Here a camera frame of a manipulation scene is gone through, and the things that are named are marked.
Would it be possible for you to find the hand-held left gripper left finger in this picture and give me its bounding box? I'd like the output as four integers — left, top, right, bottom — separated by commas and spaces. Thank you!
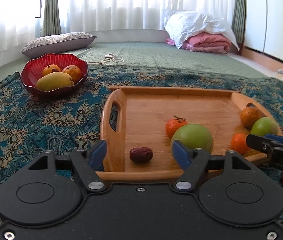
28, 140, 107, 193

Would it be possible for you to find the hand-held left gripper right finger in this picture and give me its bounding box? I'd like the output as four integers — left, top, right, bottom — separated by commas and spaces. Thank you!
172, 140, 253, 193

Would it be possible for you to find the folded pink blanket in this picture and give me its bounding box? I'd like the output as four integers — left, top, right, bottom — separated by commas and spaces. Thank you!
166, 32, 232, 54

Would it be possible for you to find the white charger cable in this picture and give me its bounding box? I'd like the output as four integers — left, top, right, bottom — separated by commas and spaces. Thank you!
89, 53, 124, 65

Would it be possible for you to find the small tangerine with stem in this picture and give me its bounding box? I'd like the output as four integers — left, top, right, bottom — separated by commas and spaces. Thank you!
166, 116, 188, 138

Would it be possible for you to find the yellow mango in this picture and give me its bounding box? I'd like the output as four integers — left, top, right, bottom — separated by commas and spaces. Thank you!
36, 72, 74, 92

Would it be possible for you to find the white sheer curtain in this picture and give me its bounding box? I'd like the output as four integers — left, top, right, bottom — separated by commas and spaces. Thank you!
0, 0, 235, 57

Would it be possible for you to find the floral grey pillow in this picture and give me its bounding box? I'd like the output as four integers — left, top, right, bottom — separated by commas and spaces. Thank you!
20, 32, 97, 58

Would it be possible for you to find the round orange tangerine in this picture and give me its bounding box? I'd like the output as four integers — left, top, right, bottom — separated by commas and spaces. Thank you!
231, 133, 249, 155

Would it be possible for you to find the white duvet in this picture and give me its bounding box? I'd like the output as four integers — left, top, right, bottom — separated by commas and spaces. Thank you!
164, 11, 240, 50

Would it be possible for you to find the small green citrus fruit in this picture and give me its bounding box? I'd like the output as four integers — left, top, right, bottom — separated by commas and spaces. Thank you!
251, 117, 279, 137

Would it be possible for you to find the small orange mottled fruit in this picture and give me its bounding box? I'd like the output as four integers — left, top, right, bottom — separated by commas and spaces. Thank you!
42, 64, 62, 76
62, 65, 82, 83

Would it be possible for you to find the wooden tray with handles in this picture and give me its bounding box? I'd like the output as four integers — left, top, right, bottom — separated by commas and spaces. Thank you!
99, 86, 283, 182

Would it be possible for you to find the green quilted mat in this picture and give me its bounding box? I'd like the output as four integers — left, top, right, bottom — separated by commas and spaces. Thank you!
64, 41, 266, 80

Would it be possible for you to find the blue paisley patterned blanket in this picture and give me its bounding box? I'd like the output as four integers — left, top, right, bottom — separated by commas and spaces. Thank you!
0, 64, 283, 233

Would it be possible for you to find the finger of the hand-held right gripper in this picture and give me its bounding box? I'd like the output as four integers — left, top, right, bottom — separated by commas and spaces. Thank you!
264, 134, 283, 147
246, 134, 277, 157

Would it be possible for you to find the large green citrus fruit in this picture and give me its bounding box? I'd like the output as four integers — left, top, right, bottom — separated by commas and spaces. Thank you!
171, 124, 213, 155

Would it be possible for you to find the red ribbed bowl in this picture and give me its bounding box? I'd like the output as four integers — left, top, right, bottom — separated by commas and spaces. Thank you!
20, 53, 89, 99

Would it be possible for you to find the green curtain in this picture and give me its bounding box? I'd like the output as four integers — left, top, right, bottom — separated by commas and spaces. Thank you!
41, 0, 62, 37
232, 0, 247, 45

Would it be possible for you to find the brownish orange fruit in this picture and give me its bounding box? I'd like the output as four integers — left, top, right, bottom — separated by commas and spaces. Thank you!
240, 106, 266, 128

